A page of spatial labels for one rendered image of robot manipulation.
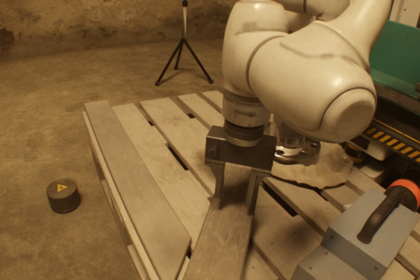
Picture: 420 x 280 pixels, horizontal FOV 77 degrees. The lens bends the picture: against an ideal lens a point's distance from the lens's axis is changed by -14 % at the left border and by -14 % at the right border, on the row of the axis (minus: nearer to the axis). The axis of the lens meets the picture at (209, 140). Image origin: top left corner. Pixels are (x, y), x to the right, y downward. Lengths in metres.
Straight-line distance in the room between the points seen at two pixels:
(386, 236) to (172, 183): 0.59
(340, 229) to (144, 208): 0.47
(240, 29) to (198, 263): 0.42
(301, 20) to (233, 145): 0.82
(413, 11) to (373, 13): 0.98
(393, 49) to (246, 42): 0.95
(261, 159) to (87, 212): 0.66
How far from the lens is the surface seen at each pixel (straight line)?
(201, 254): 0.61
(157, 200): 0.82
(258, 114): 0.51
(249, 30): 0.46
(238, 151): 0.57
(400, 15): 1.41
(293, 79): 0.34
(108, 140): 1.09
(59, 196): 1.03
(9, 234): 1.07
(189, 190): 0.88
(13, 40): 3.02
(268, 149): 0.56
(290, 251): 0.77
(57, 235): 1.01
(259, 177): 0.62
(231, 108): 0.51
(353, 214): 0.67
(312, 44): 0.36
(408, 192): 0.86
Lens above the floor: 0.72
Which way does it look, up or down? 31 degrees down
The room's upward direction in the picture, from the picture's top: 5 degrees clockwise
